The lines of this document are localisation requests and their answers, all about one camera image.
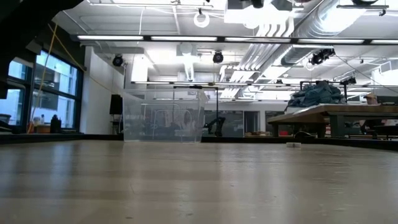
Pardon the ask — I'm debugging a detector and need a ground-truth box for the black monitor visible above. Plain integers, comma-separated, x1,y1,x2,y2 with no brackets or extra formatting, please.
376,95,398,105

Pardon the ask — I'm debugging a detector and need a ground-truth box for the silver ventilation duct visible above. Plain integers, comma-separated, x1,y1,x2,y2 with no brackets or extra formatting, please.
292,0,398,40

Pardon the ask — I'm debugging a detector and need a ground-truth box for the white coiled cable ring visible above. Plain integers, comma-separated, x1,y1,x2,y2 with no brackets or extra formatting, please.
193,11,211,29

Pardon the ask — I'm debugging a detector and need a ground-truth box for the black loudspeaker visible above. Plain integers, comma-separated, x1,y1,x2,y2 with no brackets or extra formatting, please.
109,94,123,116

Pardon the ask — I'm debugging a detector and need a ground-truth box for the dark-framed glass window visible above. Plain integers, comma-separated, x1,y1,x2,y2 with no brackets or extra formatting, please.
0,49,84,135

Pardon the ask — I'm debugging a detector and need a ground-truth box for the yellow hanging cord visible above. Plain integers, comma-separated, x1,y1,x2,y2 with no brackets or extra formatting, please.
27,24,86,134

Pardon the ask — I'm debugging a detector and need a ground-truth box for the clear plastic container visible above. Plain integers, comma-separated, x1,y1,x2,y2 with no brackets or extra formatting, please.
122,88,209,144

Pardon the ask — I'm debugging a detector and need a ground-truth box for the black bottle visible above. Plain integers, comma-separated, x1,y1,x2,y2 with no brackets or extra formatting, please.
49,114,62,134

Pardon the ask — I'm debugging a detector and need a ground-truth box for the person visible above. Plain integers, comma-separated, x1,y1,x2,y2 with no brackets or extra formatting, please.
363,93,379,105

